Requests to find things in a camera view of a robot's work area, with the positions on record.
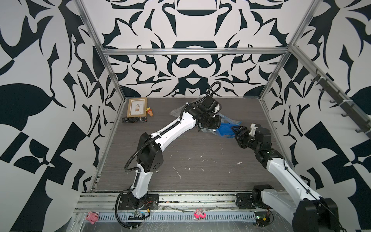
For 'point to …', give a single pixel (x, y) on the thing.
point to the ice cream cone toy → (149, 111)
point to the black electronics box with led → (262, 218)
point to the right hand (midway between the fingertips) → (231, 128)
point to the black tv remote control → (134, 119)
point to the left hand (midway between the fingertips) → (219, 122)
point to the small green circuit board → (137, 213)
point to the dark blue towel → (225, 129)
